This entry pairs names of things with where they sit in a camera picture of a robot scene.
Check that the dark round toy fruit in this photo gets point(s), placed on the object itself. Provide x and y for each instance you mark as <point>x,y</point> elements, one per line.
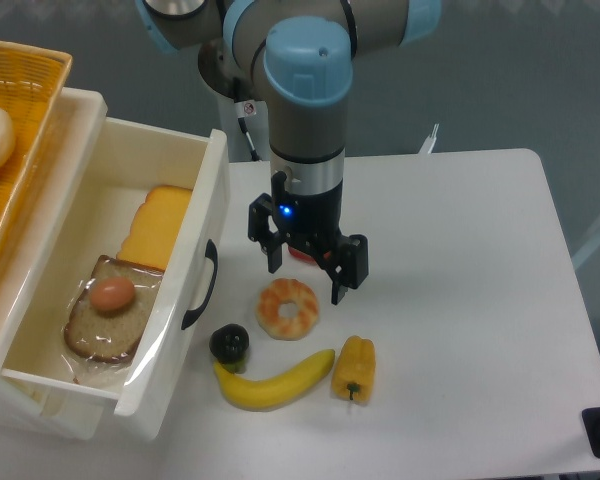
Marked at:
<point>229,346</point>

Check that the yellow wicker basket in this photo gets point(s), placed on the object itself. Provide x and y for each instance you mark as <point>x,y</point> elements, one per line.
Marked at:
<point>31,80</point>

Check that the white bracket behind table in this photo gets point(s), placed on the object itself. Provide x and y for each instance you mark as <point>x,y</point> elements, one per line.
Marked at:
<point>429,143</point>

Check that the white drawer cabinet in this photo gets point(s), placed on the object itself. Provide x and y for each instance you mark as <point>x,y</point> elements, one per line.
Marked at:
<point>74,128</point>

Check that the brown egg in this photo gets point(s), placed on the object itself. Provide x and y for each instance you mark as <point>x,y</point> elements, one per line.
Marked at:
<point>112,294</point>

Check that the black top drawer handle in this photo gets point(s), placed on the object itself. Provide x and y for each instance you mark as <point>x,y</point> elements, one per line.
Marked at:
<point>205,287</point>

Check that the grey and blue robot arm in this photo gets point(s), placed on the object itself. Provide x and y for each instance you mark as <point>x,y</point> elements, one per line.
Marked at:
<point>297,58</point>

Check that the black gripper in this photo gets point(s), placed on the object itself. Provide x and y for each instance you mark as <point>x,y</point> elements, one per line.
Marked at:
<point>311,224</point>

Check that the yellow toy banana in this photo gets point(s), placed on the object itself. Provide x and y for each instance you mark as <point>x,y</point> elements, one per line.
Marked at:
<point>276,391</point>

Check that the white drawer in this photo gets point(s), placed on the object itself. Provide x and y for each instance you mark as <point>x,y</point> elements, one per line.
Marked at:
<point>127,162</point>

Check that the red toy bell pepper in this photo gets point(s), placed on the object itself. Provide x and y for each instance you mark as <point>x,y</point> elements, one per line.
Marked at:
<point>301,256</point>

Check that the yellow toy bell pepper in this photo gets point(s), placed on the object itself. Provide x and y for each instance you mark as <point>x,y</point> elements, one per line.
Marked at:
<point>354,371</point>

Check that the orange shrimp ring toy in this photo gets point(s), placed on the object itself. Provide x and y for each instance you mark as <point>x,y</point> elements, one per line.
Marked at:
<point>287,309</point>

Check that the brown bread slice in wrap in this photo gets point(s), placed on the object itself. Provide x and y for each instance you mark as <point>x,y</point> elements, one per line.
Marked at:
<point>112,338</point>

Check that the orange toast slice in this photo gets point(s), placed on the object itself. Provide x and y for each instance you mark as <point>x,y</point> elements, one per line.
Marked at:
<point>155,227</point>

